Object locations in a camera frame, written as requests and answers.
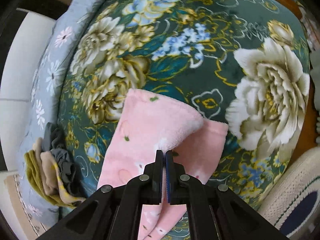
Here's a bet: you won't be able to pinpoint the olive green fleece garment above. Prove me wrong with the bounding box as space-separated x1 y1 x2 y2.
24 149 85 208

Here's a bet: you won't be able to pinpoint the cream knitted mat navy oval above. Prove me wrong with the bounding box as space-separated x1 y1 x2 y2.
257 146 320 239

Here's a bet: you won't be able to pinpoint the teal floral plush blanket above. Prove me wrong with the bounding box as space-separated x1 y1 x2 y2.
56 0 312 240

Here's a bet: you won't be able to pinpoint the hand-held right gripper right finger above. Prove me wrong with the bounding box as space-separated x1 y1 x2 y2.
164 150 288 240

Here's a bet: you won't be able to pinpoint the white wardrobe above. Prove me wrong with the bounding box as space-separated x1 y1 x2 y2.
0 7 57 173

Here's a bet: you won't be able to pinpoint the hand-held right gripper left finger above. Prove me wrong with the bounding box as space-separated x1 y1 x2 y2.
37 149 165 240

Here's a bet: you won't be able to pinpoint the beige fleece garment yellow marks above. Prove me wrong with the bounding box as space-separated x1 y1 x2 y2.
32 137 87 204

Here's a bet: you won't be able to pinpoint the dark grey garment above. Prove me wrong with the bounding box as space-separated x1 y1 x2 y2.
42 122 82 195

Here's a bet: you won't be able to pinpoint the pink floral fleece pants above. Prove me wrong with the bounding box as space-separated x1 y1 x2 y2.
96 88 229 240

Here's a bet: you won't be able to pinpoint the grey-blue floral duvet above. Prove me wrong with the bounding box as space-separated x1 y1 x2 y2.
17 0 118 228

